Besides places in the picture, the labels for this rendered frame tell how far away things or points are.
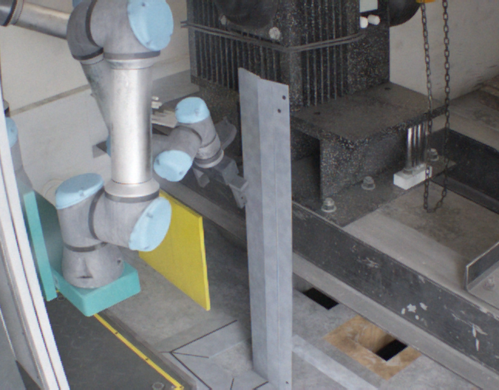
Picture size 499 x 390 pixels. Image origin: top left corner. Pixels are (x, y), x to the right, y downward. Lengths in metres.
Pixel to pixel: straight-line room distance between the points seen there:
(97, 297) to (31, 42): 1.44
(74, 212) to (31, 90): 1.39
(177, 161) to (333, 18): 0.69
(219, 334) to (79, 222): 1.17
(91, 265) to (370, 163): 0.94
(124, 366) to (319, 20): 1.12
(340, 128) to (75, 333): 0.99
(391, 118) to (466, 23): 2.76
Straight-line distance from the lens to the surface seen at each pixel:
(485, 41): 4.98
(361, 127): 1.96
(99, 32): 1.42
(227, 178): 1.80
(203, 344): 2.58
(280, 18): 1.95
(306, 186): 2.14
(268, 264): 2.10
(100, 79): 1.56
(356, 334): 2.64
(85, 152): 3.01
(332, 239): 2.12
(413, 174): 2.16
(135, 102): 1.42
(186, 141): 1.65
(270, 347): 2.29
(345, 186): 2.12
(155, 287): 2.91
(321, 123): 1.98
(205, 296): 2.72
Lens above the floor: 1.69
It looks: 29 degrees down
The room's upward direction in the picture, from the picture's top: 3 degrees counter-clockwise
